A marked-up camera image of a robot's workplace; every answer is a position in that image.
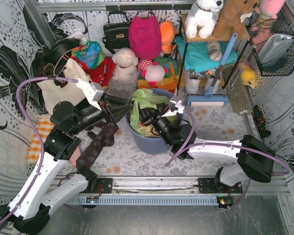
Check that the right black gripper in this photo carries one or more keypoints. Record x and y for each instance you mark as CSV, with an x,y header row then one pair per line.
x,y
153,115

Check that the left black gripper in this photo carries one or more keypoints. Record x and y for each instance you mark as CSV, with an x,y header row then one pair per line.
x,y
107,110

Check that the green plastic trash bag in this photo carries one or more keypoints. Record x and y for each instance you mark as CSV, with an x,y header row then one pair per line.
x,y
148,104

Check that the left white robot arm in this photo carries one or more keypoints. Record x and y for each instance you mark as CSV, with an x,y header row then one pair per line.
x,y
31,209

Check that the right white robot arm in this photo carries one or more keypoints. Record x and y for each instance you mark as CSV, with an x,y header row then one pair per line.
x,y
250,158

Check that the blue trash bin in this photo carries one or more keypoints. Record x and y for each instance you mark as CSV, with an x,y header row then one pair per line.
x,y
147,144

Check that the cream canvas tote bag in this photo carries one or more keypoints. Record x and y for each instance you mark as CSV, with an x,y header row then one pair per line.
x,y
53,94

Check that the magenta felt bag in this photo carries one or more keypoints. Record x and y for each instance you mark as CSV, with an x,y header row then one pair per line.
x,y
145,37

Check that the rainbow striped cloth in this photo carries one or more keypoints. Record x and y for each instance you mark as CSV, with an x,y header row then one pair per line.
x,y
171,77

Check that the white fluffy plush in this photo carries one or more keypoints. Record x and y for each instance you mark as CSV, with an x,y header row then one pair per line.
x,y
126,62

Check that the dark patterned necktie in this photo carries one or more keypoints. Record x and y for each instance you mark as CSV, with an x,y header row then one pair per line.
x,y
105,138

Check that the red garment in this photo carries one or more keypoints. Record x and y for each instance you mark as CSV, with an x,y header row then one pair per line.
x,y
102,73

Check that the pink pig plush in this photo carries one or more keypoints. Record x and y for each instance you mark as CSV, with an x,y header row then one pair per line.
x,y
152,72

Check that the blue floor squeegee head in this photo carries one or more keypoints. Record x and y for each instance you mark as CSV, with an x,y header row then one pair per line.
x,y
200,100

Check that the colourful silk scarf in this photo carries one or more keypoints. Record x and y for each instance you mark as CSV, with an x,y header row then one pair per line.
x,y
89,56

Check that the teal cloth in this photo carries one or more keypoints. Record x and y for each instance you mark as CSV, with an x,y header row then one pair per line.
x,y
197,58

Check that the black leather handbag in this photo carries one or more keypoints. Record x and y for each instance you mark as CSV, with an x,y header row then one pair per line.
x,y
116,35

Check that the orange checkered towel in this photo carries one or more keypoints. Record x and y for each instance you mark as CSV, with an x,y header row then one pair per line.
x,y
44,127

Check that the black hat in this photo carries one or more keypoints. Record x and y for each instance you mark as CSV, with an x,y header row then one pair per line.
x,y
52,55

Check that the grey chenille mop head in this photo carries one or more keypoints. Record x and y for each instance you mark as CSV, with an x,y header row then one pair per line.
x,y
237,95

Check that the orange plush toy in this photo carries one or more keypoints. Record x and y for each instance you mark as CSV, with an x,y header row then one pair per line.
x,y
167,37

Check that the yellow plush toy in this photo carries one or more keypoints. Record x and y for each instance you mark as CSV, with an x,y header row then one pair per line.
x,y
247,75

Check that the white plush dog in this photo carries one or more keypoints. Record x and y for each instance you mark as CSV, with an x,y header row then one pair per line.
x,y
202,18

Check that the brown teddy bear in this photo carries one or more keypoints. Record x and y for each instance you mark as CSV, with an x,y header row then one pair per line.
x,y
230,16

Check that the wooden shelf board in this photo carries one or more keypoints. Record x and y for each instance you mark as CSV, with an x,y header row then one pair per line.
x,y
224,37

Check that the silver foil pouch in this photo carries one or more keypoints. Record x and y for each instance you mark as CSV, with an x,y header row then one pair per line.
x,y
275,47

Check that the pink plush toy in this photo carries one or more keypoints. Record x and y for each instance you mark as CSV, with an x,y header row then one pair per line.
x,y
268,9

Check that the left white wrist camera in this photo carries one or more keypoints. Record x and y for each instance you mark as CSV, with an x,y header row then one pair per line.
x,y
92,91

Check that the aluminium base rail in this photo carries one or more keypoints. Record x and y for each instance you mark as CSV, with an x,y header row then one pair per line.
x,y
185,185

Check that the black wire basket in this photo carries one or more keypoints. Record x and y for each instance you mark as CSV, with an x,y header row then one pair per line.
x,y
260,33

